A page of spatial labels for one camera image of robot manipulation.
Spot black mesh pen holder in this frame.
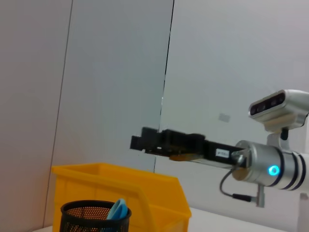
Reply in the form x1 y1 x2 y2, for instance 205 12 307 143
60 200 133 232

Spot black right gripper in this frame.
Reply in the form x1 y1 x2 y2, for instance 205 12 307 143
129 127 248 169

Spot blue scissors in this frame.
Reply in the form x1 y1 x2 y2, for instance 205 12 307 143
106 198 128 221

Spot right gripper connector cable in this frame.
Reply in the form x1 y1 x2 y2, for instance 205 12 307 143
219 151 266 208

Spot yellow plastic storage bin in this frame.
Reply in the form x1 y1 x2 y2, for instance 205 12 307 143
51 163 193 232

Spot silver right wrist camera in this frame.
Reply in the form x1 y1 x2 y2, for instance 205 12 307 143
248 89 309 145

